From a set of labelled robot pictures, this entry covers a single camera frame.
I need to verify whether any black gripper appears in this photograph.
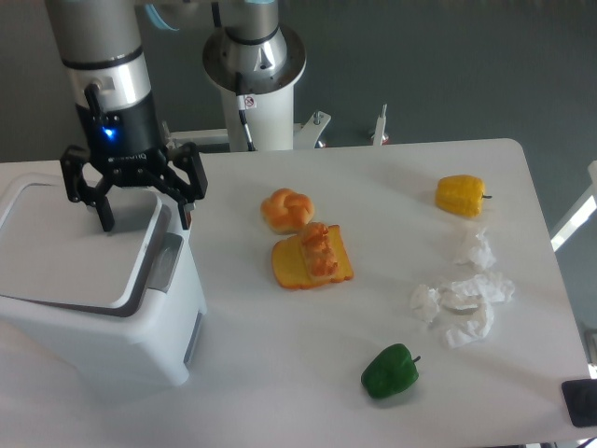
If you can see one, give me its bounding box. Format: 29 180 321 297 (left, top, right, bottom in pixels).
60 92 208 232

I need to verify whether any braided bread roll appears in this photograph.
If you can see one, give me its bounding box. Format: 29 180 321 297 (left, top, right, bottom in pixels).
260 188 315 234

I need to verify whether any small crumpled white paper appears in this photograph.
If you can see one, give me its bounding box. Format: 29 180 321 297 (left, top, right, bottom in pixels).
410 285 440 324

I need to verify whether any black cable on pedestal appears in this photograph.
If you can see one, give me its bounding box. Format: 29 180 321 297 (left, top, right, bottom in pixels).
234 72 257 152

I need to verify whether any green bell pepper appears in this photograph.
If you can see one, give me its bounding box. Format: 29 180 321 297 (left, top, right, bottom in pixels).
361 343 421 399

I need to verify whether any black device at table edge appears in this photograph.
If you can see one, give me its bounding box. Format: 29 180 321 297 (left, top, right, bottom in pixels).
561 379 596 427

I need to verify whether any upper crumpled white paper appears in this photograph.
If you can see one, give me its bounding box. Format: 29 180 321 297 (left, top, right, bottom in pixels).
453 227 496 272

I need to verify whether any large crumpled white paper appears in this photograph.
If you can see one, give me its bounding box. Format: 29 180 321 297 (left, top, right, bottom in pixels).
438 272 515 349

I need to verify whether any yellow toast slice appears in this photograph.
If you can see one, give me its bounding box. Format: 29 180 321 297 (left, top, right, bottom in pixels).
271 225 354 289

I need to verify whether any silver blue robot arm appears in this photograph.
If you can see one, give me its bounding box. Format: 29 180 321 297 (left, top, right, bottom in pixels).
46 1 304 231

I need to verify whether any white frame at right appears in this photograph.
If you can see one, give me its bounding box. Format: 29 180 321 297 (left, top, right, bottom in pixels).
549 161 596 252

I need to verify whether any yellow bell pepper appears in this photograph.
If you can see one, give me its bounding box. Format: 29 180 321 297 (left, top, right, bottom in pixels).
435 175 493 217

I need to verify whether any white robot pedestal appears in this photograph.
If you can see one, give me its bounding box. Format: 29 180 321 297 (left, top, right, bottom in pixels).
202 24 306 152

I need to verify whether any white metal base frame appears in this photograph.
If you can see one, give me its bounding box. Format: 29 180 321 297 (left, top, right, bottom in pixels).
161 104 389 152

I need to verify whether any white trash can lid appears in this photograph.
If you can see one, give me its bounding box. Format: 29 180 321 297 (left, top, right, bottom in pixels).
1 182 171 309

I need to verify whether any white trash can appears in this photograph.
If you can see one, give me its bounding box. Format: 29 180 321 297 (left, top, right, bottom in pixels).
1 163 206 386

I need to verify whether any orange croissant pastry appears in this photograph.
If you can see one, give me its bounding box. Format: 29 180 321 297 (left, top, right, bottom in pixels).
298 222 339 281

